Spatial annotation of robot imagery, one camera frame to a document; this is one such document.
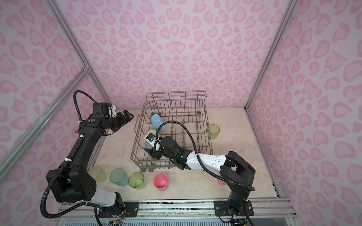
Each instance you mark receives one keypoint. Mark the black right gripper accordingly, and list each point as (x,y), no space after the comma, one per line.
(154,154)

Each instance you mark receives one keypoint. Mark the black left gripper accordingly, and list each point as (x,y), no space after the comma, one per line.
(122,120)

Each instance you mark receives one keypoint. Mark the light blue ceramic mug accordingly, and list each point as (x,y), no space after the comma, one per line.
(156,121)

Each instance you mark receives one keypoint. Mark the green transparent plastic cup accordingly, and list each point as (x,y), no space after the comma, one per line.
(137,181)

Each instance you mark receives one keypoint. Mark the teal plastic cup front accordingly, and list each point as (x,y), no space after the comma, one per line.
(119,177)

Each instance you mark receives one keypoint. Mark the pale yellow plastic cup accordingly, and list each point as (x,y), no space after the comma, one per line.
(97,173)

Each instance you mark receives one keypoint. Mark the teal textured plastic cup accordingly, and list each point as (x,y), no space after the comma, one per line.
(149,145)

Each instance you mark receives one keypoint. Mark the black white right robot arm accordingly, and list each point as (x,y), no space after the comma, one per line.
(232,169)

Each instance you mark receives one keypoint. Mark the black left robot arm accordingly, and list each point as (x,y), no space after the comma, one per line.
(70,182)

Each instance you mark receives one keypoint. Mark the pink plastic cup centre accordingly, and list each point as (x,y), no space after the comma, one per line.
(161,182)

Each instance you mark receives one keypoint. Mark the pink plastic cup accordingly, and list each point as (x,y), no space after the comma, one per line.
(222,183)
(161,182)

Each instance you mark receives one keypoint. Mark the yellow-green plastic cup right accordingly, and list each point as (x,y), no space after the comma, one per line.
(213,131)

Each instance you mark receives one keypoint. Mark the pink plastic cup right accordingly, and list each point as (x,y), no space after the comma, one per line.
(222,183)

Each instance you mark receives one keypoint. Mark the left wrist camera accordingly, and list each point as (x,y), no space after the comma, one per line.
(112,110)

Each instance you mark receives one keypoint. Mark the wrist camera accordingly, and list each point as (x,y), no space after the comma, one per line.
(112,110)
(152,138)

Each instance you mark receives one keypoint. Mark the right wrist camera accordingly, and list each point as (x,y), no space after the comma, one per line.
(152,138)

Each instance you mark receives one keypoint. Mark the grey wire dish rack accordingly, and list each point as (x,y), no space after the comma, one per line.
(186,115)

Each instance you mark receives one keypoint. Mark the left aluminium frame strut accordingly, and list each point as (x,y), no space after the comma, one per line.
(19,149)

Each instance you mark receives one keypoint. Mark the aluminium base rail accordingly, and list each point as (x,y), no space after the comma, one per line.
(204,212)

